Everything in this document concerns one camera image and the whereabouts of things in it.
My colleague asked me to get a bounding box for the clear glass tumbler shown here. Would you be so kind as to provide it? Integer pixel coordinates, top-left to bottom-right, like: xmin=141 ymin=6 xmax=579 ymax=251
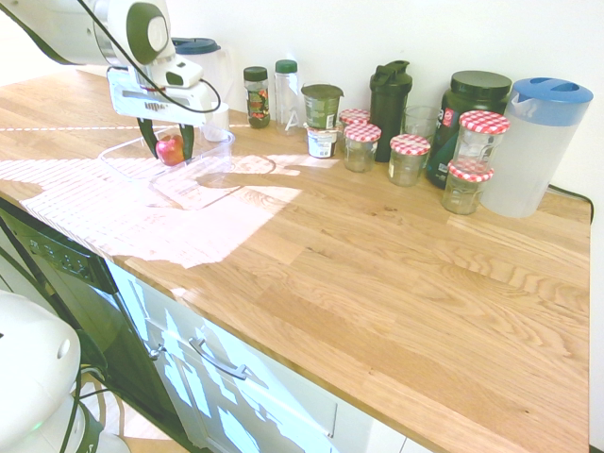
xmin=401 ymin=105 xmax=443 ymax=143

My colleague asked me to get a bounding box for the dark green protein powder tub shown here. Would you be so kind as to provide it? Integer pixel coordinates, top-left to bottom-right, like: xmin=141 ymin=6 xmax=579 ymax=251
xmin=426 ymin=70 xmax=513 ymax=191

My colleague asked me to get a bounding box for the metal drawer handle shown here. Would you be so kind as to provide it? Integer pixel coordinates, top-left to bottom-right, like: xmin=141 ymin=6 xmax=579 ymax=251
xmin=188 ymin=337 xmax=249 ymax=381

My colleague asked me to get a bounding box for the white yogurt cup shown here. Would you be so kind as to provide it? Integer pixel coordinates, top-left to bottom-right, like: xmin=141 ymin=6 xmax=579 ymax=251
xmin=304 ymin=122 xmax=342 ymax=159

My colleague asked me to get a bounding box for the clear bottle green cap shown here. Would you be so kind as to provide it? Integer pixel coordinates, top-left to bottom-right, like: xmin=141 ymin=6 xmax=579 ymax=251
xmin=274 ymin=59 xmax=301 ymax=136

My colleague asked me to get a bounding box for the green plastic tub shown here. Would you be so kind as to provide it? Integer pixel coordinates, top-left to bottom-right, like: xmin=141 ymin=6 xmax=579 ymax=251
xmin=300 ymin=83 xmax=344 ymax=129

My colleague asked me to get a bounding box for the frosted pitcher light blue lid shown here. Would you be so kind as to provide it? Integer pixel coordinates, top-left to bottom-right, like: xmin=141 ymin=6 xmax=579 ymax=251
xmin=479 ymin=76 xmax=595 ymax=219

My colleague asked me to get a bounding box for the black shaker bottle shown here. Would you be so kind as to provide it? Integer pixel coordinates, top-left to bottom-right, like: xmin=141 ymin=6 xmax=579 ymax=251
xmin=369 ymin=59 xmax=411 ymax=163

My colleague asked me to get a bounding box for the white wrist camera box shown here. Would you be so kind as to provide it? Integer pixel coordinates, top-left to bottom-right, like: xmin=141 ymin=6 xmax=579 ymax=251
xmin=164 ymin=55 xmax=205 ymax=90

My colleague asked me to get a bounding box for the clear plastic rectangular container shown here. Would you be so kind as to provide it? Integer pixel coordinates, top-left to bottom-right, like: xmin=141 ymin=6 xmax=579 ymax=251
xmin=98 ymin=125 xmax=236 ymax=211

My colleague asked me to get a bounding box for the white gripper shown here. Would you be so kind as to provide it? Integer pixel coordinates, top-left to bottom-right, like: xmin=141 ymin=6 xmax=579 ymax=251
xmin=106 ymin=65 xmax=221 ymax=162

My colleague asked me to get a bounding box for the red apple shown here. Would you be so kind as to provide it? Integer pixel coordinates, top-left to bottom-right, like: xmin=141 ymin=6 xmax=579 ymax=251
xmin=155 ymin=134 xmax=186 ymax=166

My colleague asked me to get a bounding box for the spice jar dark lid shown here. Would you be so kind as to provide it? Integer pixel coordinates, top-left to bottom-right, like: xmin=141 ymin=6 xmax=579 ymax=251
xmin=243 ymin=66 xmax=272 ymax=129

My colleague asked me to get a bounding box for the glass jar red checked lid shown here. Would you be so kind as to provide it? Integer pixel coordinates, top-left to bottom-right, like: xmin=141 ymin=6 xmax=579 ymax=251
xmin=388 ymin=133 xmax=432 ymax=187
xmin=458 ymin=110 xmax=512 ymax=174
xmin=442 ymin=159 xmax=495 ymax=216
xmin=338 ymin=109 xmax=372 ymax=128
xmin=343 ymin=123 xmax=382 ymax=173

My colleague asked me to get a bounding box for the clear jug dark blue lid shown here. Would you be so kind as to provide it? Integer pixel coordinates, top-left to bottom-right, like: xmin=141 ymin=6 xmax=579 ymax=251
xmin=170 ymin=37 xmax=235 ymax=112

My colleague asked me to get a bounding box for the white kitchen cabinet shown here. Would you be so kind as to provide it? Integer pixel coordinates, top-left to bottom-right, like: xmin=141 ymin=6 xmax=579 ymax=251
xmin=106 ymin=259 xmax=411 ymax=453

